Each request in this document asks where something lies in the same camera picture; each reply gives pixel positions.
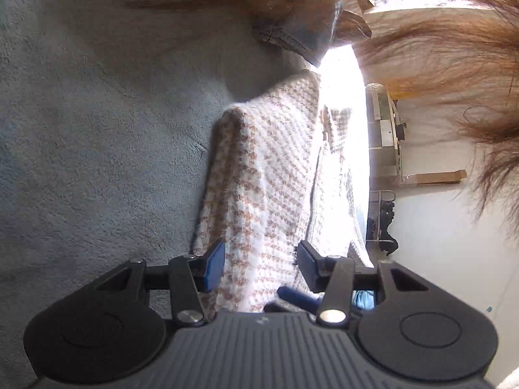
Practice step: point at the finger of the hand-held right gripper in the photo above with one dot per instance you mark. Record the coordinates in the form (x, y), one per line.
(300, 298)

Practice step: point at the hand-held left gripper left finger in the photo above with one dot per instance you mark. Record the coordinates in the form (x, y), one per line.
(214, 267)

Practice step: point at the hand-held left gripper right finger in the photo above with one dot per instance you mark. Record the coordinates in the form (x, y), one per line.
(307, 267)

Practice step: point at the pink houndstooth sweater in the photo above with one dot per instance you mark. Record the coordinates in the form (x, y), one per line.
(263, 170)

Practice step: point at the white metal shoe rack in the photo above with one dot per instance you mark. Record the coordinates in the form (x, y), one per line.
(375, 194)

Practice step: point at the tall cardboard box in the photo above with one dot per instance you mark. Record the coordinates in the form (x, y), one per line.
(434, 177)

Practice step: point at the white desk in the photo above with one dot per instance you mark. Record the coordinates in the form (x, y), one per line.
(385, 129)

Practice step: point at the grey bed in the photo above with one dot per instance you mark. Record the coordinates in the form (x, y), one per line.
(101, 129)

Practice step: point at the white carved ornament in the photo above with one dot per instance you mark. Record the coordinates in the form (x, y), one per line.
(375, 88)

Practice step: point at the blue jeans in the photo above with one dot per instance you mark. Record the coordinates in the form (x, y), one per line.
(308, 28)

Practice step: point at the person's brown hair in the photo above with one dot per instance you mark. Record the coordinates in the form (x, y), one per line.
(446, 48)

